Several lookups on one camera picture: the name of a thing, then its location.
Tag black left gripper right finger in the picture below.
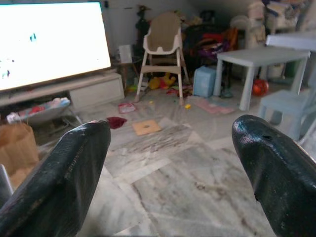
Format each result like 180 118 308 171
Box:
231 114 316 237

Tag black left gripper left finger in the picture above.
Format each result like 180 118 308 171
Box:
0 120 111 237

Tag light blue kids chair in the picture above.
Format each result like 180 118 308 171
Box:
258 88 316 141

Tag dark red cloth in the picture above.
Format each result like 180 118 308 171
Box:
106 116 128 130

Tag orange ball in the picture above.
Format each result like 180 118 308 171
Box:
251 79 269 96

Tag pink floor mat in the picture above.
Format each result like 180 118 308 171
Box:
195 97 235 115

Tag white television stand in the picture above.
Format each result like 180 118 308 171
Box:
0 73 125 117

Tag square cardboard piece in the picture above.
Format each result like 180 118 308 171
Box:
132 119 162 136

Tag light blue storage box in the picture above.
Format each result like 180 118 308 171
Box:
193 65 218 98

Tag light blue kids table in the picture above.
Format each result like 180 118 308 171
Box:
213 45 311 111

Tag large flat screen television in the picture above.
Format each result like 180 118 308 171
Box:
0 1 112 92

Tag yellow plush toy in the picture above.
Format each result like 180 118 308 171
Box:
149 73 177 90

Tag pile of colourful clothes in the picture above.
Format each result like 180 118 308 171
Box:
185 26 239 65

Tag beige baby high chair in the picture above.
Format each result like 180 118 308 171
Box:
134 11 191 106

